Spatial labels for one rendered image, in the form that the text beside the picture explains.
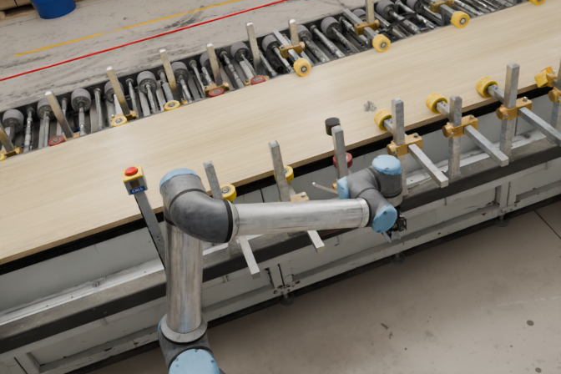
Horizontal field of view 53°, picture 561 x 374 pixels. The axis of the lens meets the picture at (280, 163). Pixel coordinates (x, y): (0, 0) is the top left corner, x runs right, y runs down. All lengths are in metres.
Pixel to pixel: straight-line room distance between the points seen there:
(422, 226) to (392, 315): 0.49
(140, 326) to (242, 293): 0.51
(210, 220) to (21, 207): 1.38
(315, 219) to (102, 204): 1.16
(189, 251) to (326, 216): 0.41
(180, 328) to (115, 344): 1.09
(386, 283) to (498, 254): 0.61
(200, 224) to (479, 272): 1.94
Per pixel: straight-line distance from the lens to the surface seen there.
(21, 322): 2.49
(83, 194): 2.59
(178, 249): 1.65
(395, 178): 1.85
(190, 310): 1.82
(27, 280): 2.60
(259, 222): 1.51
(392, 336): 2.85
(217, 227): 1.46
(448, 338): 2.86
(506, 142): 2.61
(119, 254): 2.52
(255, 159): 2.44
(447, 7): 3.42
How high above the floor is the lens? 2.34
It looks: 37 degrees down
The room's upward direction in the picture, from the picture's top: 12 degrees counter-clockwise
